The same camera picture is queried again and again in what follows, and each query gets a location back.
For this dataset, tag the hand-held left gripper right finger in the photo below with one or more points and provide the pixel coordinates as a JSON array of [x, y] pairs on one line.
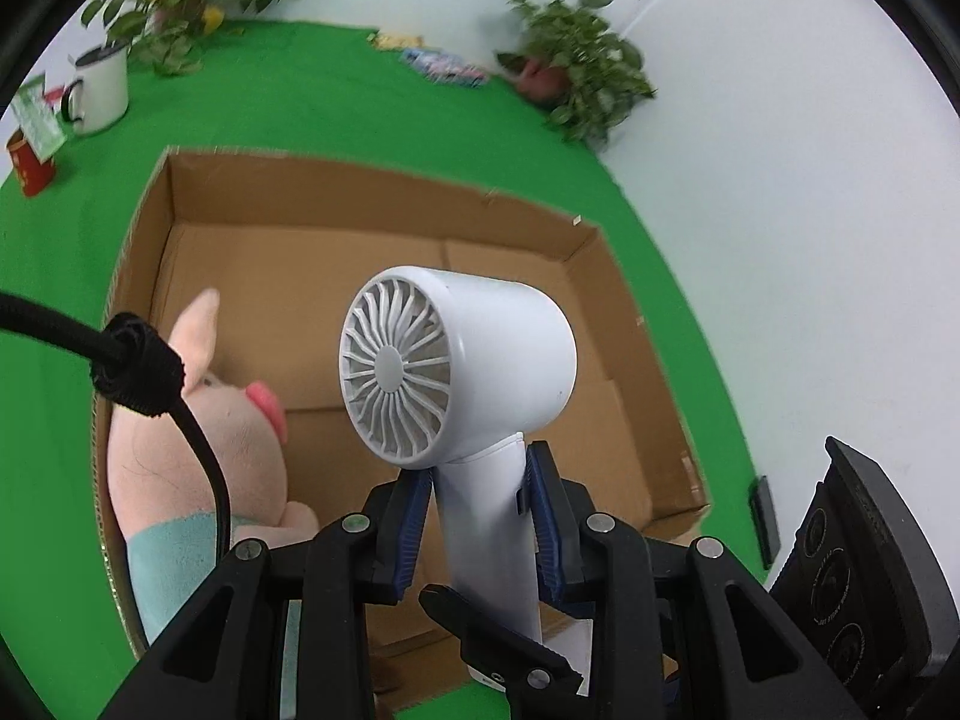
[[544, 532]]

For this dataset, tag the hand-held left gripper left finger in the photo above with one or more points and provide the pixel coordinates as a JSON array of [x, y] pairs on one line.
[[409, 532]]

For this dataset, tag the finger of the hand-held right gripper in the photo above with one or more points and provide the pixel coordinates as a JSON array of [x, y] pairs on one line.
[[766, 521]]

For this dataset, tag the white hair dryer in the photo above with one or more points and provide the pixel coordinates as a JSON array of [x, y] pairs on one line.
[[495, 360]]

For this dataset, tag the large cardboard box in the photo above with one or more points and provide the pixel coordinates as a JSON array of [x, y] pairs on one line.
[[300, 255]]

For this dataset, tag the pig plush toy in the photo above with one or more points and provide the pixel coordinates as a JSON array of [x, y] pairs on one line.
[[225, 450]]

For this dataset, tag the blue and pink snack packets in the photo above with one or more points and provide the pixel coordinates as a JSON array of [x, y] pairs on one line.
[[442, 66]]

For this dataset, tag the potted plant in terracotta pot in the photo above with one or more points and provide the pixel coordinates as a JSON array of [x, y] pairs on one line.
[[592, 60]]

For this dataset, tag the yellow snack packets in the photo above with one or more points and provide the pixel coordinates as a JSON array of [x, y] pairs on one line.
[[397, 40]]

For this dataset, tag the red can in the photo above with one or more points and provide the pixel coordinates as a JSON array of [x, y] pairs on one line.
[[30, 169]]

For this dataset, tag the white enamel mug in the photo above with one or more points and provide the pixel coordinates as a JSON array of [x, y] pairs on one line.
[[105, 90]]

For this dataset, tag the green packet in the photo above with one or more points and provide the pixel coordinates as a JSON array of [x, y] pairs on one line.
[[37, 120]]

